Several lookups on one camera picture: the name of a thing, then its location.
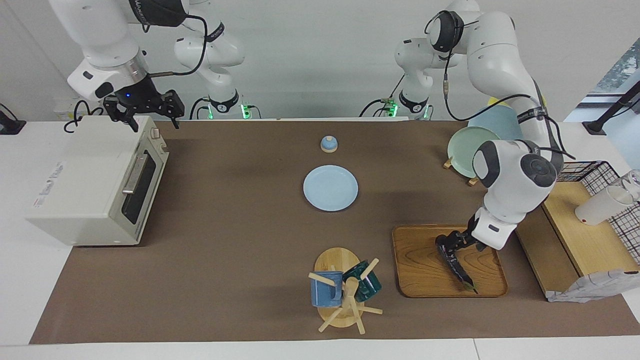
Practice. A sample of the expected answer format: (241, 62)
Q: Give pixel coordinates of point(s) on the white toaster oven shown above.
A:
(75, 185)

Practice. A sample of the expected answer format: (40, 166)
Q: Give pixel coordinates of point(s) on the clear glass cup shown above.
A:
(634, 180)

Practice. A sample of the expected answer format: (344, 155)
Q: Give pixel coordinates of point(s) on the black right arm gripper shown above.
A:
(142, 97)

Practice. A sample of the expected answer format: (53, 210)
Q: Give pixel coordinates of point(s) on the wooden plate rack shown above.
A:
(448, 162)

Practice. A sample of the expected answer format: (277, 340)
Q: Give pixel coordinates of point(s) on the black metal stand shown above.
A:
(612, 112)

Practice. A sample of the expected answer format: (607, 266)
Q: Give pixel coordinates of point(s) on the small light blue plate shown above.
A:
(330, 189)

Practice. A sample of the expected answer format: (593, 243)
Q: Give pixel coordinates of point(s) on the black clamp mount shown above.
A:
(10, 126)

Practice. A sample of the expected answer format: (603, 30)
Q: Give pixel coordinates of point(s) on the dark green mug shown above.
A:
(367, 287)

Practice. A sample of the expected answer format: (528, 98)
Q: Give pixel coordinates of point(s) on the white paper cup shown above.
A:
(597, 207)

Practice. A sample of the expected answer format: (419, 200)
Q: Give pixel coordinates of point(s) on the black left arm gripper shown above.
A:
(462, 239)

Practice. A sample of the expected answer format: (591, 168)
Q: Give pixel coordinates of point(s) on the blue mug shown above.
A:
(325, 292)

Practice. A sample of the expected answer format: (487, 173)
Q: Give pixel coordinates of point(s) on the pale green plate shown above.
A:
(465, 150)

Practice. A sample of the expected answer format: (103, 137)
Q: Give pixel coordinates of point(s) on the wooden serving tray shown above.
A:
(425, 265)

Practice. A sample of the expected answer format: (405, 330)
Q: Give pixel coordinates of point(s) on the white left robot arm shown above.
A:
(515, 190)

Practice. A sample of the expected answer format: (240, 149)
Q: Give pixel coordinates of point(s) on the brown table mat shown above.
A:
(240, 250)

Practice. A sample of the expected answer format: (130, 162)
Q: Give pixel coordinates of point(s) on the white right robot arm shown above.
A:
(100, 30)

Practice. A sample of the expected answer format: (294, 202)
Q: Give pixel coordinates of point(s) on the large light blue plate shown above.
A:
(495, 122)

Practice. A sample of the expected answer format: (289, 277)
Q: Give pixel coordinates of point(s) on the wooden mug tree stand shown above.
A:
(335, 260)

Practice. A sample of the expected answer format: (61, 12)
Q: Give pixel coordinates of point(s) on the yellow plate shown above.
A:
(495, 101)

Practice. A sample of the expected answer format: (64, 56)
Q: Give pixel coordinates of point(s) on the glass oven door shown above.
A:
(150, 185)

